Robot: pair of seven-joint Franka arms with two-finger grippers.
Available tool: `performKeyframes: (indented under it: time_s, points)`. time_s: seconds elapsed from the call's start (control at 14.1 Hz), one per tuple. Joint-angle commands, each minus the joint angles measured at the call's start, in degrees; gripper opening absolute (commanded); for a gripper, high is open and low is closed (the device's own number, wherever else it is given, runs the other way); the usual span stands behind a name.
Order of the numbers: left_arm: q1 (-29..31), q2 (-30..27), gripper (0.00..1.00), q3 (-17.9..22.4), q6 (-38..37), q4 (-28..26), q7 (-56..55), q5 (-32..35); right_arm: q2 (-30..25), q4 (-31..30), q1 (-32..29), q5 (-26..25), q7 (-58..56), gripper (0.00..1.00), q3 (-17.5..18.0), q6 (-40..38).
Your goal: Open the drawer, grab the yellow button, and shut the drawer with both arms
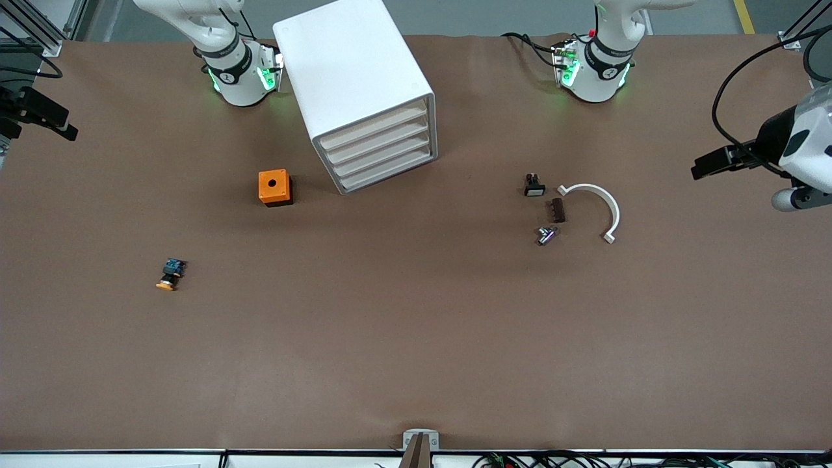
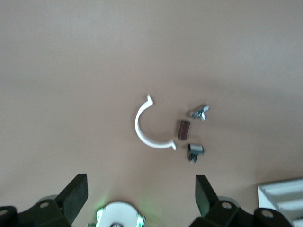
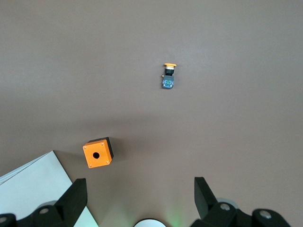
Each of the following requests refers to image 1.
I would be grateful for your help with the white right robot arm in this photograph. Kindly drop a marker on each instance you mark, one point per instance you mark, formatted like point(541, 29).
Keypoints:
point(240, 78)

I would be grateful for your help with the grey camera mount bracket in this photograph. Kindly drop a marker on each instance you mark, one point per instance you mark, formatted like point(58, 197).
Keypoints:
point(420, 442)

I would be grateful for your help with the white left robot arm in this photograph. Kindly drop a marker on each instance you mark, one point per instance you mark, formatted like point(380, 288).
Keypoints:
point(595, 78)

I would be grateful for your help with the aluminium frame profile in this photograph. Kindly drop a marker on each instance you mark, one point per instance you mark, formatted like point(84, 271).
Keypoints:
point(790, 40)
point(52, 47)

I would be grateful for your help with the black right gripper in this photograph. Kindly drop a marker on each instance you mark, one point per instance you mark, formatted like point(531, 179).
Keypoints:
point(13, 104)

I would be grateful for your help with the white curved plastic clamp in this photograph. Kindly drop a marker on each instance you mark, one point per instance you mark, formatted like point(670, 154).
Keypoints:
point(604, 198)

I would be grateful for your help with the brown table mat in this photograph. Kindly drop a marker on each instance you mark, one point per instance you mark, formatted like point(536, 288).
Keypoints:
point(416, 325)

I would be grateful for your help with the yellow mushroom push button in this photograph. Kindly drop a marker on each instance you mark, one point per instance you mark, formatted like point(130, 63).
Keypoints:
point(172, 270)

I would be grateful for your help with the small black push-button switch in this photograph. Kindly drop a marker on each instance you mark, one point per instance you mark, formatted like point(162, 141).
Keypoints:
point(534, 188)

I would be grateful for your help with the brown terminal block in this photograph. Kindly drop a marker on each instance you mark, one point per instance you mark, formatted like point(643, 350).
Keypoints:
point(556, 210)

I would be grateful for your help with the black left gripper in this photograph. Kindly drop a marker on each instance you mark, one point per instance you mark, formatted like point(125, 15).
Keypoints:
point(769, 138)

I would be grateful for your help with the small silver metal component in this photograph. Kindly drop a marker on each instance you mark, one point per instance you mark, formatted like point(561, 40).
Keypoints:
point(546, 235)

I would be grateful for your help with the orange box with hole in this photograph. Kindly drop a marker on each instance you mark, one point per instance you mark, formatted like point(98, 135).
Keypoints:
point(265, 192)

